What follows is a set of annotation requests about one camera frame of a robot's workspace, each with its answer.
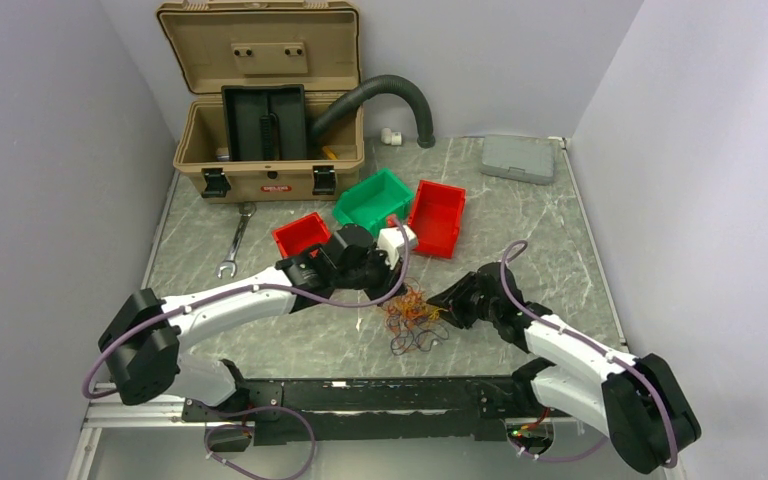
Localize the silver combination wrench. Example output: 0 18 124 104
215 202 257 279

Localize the black toolbox tray insert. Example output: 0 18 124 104
221 84 308 162

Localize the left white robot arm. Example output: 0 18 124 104
96 224 418 420

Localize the grey plastic organizer case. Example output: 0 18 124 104
479 135 561 185

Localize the orange cable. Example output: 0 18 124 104
383 284 442 339

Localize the small red plastic bin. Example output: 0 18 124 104
272 212 331 258

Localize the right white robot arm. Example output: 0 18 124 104
428 262 702 474

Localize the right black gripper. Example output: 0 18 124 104
427 272 500 329

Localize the yellow tool in toolbox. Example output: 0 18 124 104
322 147 338 160

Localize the large red plastic bin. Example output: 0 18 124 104
408 180 466 259

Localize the green plastic bin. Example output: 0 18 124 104
333 168 415 237

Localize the white pipe fitting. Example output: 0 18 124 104
380 128 403 146

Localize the aluminium frame rail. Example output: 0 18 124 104
83 394 185 429

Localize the black corrugated hose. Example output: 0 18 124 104
309 74 437 150

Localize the yellow cable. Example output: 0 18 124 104
400 281 445 323

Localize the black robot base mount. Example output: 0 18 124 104
181 376 545 446

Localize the tan plastic toolbox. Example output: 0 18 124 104
156 1 365 203

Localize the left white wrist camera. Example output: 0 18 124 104
377 226 419 270

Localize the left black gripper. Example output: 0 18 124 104
334 242 407 307

